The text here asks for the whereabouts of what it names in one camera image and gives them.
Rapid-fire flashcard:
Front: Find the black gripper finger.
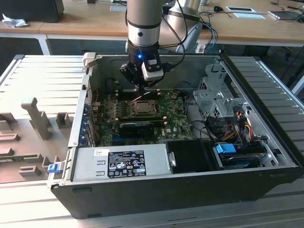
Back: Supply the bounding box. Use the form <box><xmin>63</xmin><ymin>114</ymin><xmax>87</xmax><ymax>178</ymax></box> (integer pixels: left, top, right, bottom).
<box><xmin>142</xmin><ymin>76</ymin><xmax>164</xmax><ymax>95</ymax></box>
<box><xmin>119</xmin><ymin>61</ymin><xmax>144</xmax><ymax>95</ymax></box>

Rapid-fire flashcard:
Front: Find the CPU socket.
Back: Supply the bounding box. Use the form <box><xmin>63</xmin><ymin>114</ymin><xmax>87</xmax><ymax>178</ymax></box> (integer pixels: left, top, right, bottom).
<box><xmin>128</xmin><ymin>99</ymin><xmax>160</xmax><ymax>118</ymax></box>

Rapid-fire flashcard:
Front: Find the green motherboard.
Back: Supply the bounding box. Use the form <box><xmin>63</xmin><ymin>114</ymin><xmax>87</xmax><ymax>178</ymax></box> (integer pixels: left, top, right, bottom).
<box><xmin>95</xmin><ymin>92</ymin><xmax>198</xmax><ymax>147</ymax></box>

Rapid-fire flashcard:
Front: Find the black graphics card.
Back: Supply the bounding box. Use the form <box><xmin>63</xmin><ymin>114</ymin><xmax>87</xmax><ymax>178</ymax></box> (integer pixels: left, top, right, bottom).
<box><xmin>118</xmin><ymin>121</ymin><xmax>155</xmax><ymax>138</ymax></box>

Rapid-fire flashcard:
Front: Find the silver metal disk bay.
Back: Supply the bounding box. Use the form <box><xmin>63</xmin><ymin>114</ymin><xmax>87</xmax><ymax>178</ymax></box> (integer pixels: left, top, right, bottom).
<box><xmin>191</xmin><ymin>59</ymin><xmax>253</xmax><ymax>128</ymax></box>

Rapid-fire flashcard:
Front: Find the long wooden desk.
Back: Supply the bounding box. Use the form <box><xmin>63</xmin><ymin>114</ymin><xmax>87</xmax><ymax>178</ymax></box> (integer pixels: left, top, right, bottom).
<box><xmin>0</xmin><ymin>0</ymin><xmax>304</xmax><ymax>48</ymax></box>

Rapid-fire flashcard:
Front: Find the black plastic fan shroud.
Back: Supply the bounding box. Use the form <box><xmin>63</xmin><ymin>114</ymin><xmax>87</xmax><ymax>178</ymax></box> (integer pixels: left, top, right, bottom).
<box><xmin>164</xmin><ymin>139</ymin><xmax>220</xmax><ymax>175</ymax></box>

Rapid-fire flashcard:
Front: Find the hard disk in blue carrier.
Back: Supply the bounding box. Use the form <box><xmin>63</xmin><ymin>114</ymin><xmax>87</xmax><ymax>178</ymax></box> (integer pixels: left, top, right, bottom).
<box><xmin>214</xmin><ymin>143</ymin><xmax>262</xmax><ymax>170</ymax></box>

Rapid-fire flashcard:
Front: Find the grey power supply unit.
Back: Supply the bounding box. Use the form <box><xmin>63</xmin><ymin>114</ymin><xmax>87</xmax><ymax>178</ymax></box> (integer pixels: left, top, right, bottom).
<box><xmin>72</xmin><ymin>143</ymin><xmax>172</xmax><ymax>183</ymax></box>

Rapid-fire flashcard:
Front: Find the large black box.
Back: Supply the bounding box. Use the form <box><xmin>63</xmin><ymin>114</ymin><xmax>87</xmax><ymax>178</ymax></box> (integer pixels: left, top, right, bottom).
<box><xmin>0</xmin><ymin>0</ymin><xmax>65</xmax><ymax>24</ymax></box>

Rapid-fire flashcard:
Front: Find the black open PC case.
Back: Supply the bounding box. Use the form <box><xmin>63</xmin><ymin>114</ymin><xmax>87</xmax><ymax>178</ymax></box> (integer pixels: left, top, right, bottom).
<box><xmin>47</xmin><ymin>52</ymin><xmax>304</xmax><ymax>220</ymax></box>

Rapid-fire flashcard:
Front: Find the blue case latch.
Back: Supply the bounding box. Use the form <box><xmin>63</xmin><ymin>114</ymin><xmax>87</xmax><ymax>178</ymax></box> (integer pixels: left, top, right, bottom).
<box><xmin>47</xmin><ymin>163</ymin><xmax>60</xmax><ymax>174</ymax></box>

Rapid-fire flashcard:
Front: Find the crumpled white paper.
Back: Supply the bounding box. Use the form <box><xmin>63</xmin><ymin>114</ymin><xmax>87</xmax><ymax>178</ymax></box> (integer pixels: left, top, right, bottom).
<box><xmin>1</xmin><ymin>13</ymin><xmax>29</xmax><ymax>29</ymax></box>

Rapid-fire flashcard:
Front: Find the grey parts rack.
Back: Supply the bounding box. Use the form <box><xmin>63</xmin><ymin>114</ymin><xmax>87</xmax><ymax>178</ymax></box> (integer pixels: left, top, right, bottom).
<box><xmin>0</xmin><ymin>96</ymin><xmax>77</xmax><ymax>184</ymax></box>

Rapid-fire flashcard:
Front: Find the green RAM stick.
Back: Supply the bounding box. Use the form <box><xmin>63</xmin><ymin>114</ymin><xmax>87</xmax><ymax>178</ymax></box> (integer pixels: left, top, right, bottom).
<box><xmin>0</xmin><ymin>154</ymin><xmax>40</xmax><ymax>163</ymax></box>

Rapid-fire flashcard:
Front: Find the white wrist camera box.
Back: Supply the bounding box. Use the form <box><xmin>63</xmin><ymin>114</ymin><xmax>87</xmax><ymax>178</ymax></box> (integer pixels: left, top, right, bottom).
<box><xmin>141</xmin><ymin>54</ymin><xmax>165</xmax><ymax>82</ymax></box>

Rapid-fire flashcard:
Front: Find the blue cable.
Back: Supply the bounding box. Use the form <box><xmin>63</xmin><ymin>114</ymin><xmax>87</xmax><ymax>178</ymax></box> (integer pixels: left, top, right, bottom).
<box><xmin>201</xmin><ymin>22</ymin><xmax>219</xmax><ymax>49</ymax></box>

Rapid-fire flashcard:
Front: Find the coloured power wire bundle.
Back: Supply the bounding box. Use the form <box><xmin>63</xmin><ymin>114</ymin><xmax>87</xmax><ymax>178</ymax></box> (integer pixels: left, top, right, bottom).
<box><xmin>222</xmin><ymin>120</ymin><xmax>254</xmax><ymax>141</ymax></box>

